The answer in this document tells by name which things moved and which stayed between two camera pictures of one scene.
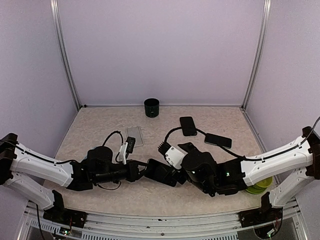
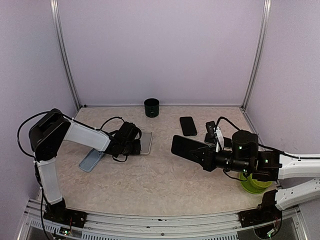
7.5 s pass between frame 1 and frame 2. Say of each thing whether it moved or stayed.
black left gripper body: moved
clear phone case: moved
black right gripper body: moved
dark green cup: stayed
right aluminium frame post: stayed
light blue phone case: stayed
